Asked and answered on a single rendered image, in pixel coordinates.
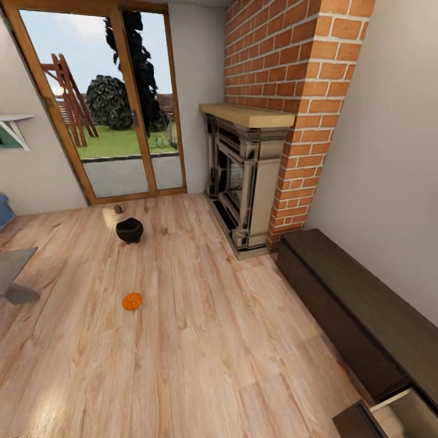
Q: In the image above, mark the shelf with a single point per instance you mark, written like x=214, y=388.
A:
x=10, y=136

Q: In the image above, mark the door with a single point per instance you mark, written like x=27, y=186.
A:
x=104, y=69

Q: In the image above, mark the cauldron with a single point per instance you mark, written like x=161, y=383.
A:
x=130, y=230

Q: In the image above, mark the countertop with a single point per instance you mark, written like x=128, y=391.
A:
x=249, y=117

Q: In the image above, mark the cabinet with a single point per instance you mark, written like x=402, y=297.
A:
x=389, y=345

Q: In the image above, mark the coffee table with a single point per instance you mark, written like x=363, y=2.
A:
x=11, y=265

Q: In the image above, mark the wood fireplace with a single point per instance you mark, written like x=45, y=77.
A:
x=243, y=170

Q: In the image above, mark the pumpkin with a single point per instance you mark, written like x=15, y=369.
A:
x=132, y=301

